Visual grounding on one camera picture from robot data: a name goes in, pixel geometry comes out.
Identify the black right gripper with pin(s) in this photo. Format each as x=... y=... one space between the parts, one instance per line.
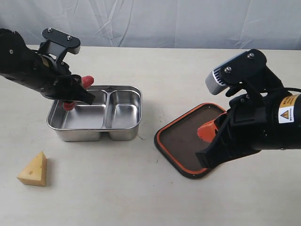
x=247 y=127

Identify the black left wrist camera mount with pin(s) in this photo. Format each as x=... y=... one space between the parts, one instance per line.
x=58 y=43

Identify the stainless steel lunch box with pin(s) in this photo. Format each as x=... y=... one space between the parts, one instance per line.
x=116 y=111

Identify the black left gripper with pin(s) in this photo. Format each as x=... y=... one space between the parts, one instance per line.
x=60 y=84

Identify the yellow toy cheese wedge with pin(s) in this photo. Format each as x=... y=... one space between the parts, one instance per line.
x=35 y=172

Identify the grey-blue backdrop cloth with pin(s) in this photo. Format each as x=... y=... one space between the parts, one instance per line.
x=265 y=24

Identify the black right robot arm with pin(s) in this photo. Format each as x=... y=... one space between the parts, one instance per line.
x=287 y=126

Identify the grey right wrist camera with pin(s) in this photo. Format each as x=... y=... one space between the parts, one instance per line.
x=235 y=70

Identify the dark transparent lunch box lid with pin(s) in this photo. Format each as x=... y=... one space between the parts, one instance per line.
x=178 y=140

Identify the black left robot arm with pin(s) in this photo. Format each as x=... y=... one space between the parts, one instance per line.
x=17 y=60

